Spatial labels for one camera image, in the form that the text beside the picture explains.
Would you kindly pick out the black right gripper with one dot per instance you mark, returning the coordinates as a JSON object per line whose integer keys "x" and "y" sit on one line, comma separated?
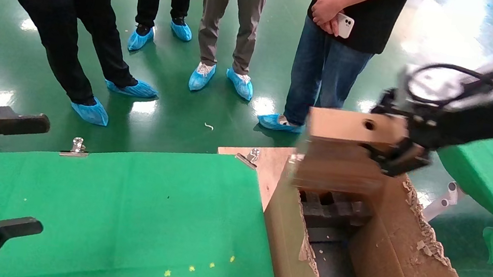
{"x": 489, "y": 118}

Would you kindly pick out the small cardboard box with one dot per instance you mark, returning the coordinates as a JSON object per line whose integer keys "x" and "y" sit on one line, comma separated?
{"x": 341, "y": 128}

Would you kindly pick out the large open cardboard carton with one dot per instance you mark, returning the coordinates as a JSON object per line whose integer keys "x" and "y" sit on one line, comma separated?
{"x": 404, "y": 260}

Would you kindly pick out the black foam carton lining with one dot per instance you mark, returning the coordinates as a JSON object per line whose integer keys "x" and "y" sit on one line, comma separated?
{"x": 334, "y": 269}

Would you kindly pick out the bystander right hand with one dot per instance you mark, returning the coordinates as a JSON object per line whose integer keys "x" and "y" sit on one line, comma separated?
{"x": 333, "y": 28}

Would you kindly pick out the bystander left hand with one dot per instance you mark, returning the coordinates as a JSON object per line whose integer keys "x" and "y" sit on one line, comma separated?
{"x": 327, "y": 6}

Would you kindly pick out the person in blue jeans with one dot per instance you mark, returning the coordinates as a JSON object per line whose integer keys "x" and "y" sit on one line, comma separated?
{"x": 325, "y": 72}

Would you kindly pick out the silver binder clip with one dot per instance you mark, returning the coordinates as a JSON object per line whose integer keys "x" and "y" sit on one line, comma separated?
{"x": 77, "y": 147}
{"x": 249, "y": 157}

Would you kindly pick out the notched black foam block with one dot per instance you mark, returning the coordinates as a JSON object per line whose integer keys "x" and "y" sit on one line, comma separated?
{"x": 333, "y": 209}

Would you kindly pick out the white smartphone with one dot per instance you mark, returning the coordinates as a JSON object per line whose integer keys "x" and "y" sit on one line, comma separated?
{"x": 345, "y": 26}

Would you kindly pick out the blue shoe cover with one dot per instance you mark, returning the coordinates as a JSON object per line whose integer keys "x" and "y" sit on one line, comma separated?
{"x": 93, "y": 113}
{"x": 278, "y": 122}
{"x": 136, "y": 89}
{"x": 139, "y": 39}
{"x": 201, "y": 78}
{"x": 241, "y": 85}
{"x": 182, "y": 31}

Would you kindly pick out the large green table cloth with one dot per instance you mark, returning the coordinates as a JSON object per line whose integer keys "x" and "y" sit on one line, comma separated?
{"x": 109, "y": 206}

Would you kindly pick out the small white floor scrap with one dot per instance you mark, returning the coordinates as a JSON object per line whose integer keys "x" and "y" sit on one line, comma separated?
{"x": 208, "y": 126}

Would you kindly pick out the person in khaki trousers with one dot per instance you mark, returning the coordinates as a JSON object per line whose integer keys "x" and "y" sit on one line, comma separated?
{"x": 231, "y": 9}

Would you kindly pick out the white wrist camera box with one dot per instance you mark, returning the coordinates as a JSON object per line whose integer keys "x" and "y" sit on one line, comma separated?
{"x": 430, "y": 85}

